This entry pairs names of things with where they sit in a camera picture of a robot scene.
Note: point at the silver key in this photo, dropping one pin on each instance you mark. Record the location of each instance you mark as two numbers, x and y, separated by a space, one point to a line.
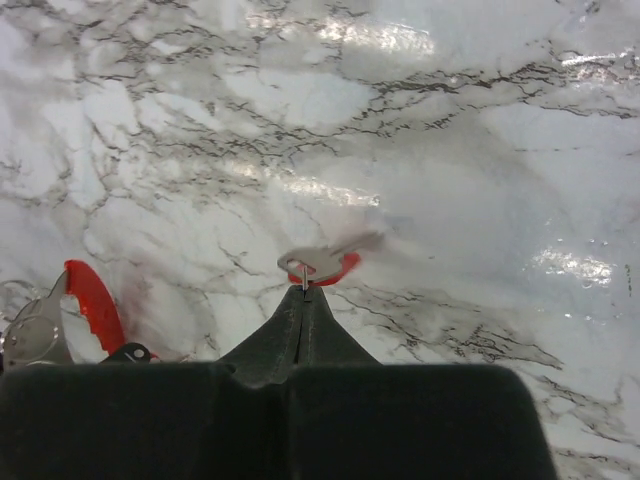
291 259

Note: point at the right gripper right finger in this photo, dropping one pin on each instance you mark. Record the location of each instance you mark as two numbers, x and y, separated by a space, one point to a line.
419 421

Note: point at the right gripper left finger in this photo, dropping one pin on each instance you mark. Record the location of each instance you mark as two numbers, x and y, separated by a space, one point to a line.
123 420

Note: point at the red key tag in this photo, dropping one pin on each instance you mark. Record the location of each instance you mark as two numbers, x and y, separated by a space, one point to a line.
345 267

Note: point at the black key tag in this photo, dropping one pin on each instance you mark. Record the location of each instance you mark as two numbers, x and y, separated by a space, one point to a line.
132 352

